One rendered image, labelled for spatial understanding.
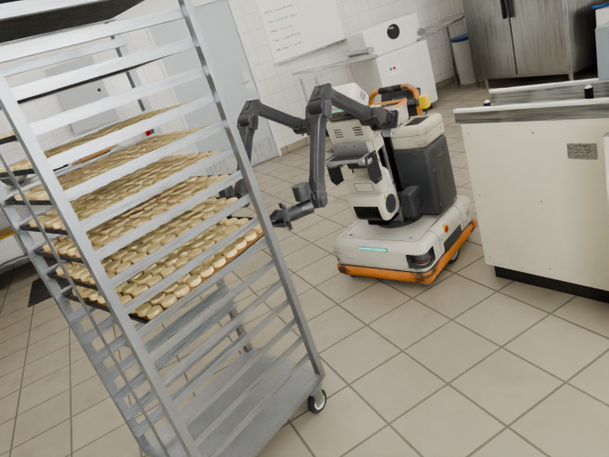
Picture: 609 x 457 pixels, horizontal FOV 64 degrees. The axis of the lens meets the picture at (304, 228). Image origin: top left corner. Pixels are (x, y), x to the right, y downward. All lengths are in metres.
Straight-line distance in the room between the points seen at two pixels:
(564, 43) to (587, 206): 4.10
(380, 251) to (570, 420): 1.23
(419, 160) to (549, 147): 0.76
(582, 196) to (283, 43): 5.07
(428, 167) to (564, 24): 3.72
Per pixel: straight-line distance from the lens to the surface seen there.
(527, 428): 1.95
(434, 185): 2.73
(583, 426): 1.96
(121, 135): 1.48
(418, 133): 2.64
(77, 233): 1.39
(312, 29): 6.89
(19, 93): 1.40
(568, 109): 2.13
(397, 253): 2.62
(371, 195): 2.59
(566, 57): 6.21
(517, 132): 2.24
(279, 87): 6.64
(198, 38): 1.65
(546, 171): 2.25
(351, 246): 2.79
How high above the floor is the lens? 1.44
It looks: 21 degrees down
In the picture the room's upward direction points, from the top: 18 degrees counter-clockwise
